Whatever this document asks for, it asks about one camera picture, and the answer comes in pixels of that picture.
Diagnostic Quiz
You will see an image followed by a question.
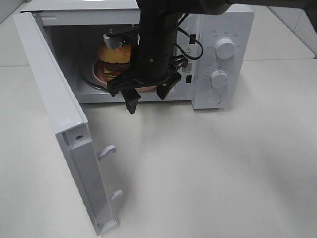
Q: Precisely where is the round white door button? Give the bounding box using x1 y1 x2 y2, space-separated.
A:
206 93 221 105

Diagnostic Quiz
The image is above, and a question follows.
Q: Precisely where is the pink round plate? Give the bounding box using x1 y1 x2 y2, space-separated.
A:
92 59 156 93

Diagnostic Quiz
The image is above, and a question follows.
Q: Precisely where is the glass microwave turntable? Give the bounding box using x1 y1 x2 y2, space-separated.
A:
80 62 107 91

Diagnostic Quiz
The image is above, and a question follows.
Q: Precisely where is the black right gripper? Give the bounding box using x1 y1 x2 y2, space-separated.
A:
107 55 187 114

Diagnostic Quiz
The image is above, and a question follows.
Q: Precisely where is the white microwave oven body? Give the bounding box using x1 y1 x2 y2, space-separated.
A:
20 0 254 109

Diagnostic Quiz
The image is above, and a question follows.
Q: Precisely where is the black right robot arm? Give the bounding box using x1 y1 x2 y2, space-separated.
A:
107 0 317 114

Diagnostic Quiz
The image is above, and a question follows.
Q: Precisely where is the toy hamburger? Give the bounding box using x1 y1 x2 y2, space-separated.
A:
97 43 131 82

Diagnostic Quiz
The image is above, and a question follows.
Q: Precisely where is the white microwave door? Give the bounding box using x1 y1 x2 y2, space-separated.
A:
13 12 123 236

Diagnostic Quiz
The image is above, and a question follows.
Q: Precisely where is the white microwave knob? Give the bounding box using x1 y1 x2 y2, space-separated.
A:
215 37 236 60
211 70 229 88

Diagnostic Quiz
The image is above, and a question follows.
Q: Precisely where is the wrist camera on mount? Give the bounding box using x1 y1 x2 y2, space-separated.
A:
103 30 138 50

